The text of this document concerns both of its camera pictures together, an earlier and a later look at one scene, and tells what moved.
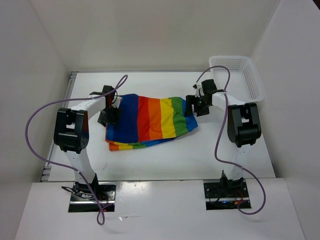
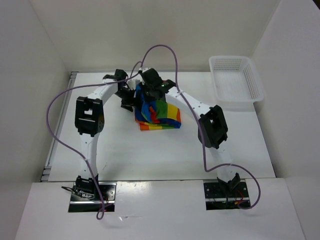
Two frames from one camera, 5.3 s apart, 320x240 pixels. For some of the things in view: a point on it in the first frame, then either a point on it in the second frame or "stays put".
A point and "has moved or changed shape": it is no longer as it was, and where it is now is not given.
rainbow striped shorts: (144, 120) has moved or changed shape
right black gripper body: (201, 107) → (149, 96)
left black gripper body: (110, 115) → (126, 96)
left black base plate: (83, 200) stays put
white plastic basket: (244, 84) stays put
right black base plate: (226, 194) stays put
